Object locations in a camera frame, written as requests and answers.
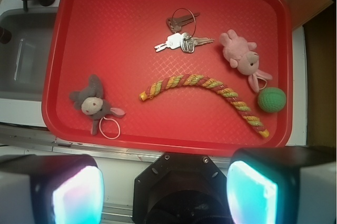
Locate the silver metal key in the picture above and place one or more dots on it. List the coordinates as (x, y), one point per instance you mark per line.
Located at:
(188, 42)

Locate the dark metal key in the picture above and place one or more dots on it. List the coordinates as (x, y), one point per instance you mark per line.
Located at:
(175, 24)

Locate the wooden cabinet panel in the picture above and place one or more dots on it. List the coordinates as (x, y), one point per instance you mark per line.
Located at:
(302, 11)

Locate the pink plush bunny keychain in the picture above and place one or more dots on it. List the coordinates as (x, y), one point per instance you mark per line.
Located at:
(241, 55)

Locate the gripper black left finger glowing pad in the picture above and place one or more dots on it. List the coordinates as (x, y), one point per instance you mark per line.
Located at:
(51, 189)

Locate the red plastic tray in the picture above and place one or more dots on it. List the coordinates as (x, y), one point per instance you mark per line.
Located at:
(115, 40)

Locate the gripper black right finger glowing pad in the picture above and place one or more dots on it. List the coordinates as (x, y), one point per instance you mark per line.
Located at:
(292, 184)

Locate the grey sink basin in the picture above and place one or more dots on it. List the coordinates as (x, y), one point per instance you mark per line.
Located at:
(24, 58)

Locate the silver key white head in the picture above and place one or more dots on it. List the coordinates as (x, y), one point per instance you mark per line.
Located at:
(172, 42)

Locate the green knitted ball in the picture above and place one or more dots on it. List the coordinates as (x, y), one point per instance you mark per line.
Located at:
(272, 99)

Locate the grey plush bunny keychain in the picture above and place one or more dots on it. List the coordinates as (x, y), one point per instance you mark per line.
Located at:
(90, 101)

